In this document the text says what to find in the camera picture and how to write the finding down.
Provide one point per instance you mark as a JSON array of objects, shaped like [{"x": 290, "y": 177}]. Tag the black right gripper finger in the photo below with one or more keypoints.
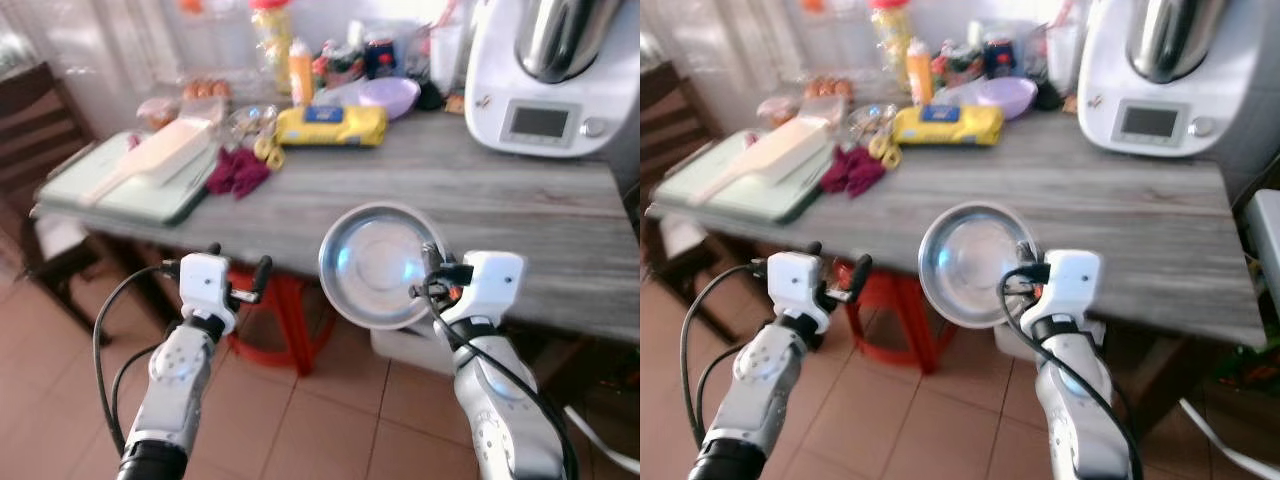
[
  {"x": 424, "y": 291},
  {"x": 1027, "y": 253},
  {"x": 1014, "y": 288},
  {"x": 433, "y": 256}
]

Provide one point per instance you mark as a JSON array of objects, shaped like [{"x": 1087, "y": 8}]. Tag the round steel plate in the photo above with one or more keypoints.
[
  {"x": 970, "y": 262},
  {"x": 375, "y": 265}
]

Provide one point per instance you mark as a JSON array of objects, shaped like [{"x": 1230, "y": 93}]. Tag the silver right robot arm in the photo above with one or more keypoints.
[
  {"x": 495, "y": 400},
  {"x": 1075, "y": 400}
]

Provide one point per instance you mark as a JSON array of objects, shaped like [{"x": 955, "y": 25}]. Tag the red plastic stool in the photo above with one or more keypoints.
[
  {"x": 905, "y": 320},
  {"x": 290, "y": 320}
]

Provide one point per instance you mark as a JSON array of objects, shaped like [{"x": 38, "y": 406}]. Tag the white bin under table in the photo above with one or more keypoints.
[
  {"x": 1012, "y": 342},
  {"x": 405, "y": 350}
]

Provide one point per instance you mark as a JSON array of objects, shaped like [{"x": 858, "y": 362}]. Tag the pale green cutting board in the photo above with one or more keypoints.
[
  {"x": 150, "y": 200},
  {"x": 760, "y": 200}
]

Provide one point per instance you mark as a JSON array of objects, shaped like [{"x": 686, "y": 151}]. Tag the maroon cloth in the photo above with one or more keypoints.
[
  {"x": 852, "y": 170},
  {"x": 238, "y": 172}
]

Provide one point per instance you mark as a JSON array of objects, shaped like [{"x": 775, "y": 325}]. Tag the clear glass bowl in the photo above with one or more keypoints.
[
  {"x": 872, "y": 120},
  {"x": 252, "y": 120}
]

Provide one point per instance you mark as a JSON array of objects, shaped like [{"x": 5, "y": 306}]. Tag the white chair seat cushion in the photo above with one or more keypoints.
[
  {"x": 678, "y": 238},
  {"x": 60, "y": 240}
]

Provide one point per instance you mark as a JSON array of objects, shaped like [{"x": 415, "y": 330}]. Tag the clear plastic food bag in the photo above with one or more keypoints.
[
  {"x": 778, "y": 112},
  {"x": 160, "y": 113}
]

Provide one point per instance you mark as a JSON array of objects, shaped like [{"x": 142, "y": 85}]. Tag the yellow food package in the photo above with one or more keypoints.
[
  {"x": 350, "y": 127},
  {"x": 965, "y": 127}
]

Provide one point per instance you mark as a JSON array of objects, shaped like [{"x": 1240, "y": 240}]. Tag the purple plastic bowl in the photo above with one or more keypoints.
[
  {"x": 1010, "y": 95},
  {"x": 392, "y": 95}
]

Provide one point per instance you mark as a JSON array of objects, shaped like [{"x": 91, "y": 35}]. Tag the brown eggs pack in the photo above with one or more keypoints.
[
  {"x": 206, "y": 89},
  {"x": 828, "y": 87}
]

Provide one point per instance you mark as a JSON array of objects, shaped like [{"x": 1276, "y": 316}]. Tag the white kitchen cooking machine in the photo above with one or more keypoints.
[
  {"x": 560, "y": 110},
  {"x": 1170, "y": 95}
]

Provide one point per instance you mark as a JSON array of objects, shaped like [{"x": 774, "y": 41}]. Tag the orange squeeze bottle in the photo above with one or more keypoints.
[
  {"x": 301, "y": 75},
  {"x": 919, "y": 75}
]

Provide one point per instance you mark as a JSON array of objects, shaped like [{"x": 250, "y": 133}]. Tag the dark blue tin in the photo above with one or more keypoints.
[
  {"x": 1000, "y": 58},
  {"x": 380, "y": 60}
]

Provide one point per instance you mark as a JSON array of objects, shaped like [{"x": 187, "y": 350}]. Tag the colourful snack packet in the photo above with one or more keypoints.
[
  {"x": 960, "y": 66},
  {"x": 340, "y": 66}
]

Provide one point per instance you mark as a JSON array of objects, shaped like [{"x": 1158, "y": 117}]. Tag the clear plastic container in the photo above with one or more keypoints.
[
  {"x": 448, "y": 55},
  {"x": 1063, "y": 55}
]

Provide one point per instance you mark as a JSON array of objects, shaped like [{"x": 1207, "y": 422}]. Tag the dark wooden chair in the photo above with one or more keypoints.
[
  {"x": 660, "y": 110},
  {"x": 40, "y": 130}
]

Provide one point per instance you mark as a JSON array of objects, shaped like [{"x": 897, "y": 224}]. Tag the red lidded clear jar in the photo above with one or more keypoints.
[
  {"x": 272, "y": 40},
  {"x": 890, "y": 40}
]

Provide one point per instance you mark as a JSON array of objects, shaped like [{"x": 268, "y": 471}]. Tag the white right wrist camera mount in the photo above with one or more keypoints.
[
  {"x": 495, "y": 280},
  {"x": 1072, "y": 280}
]

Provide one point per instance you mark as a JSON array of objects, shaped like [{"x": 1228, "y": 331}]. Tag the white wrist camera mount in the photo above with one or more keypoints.
[
  {"x": 205, "y": 285},
  {"x": 795, "y": 285},
  {"x": 495, "y": 280},
  {"x": 1072, "y": 280}
]

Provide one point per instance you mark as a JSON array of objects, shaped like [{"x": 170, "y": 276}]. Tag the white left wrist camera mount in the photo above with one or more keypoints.
[
  {"x": 795, "y": 285},
  {"x": 205, "y": 285}
]

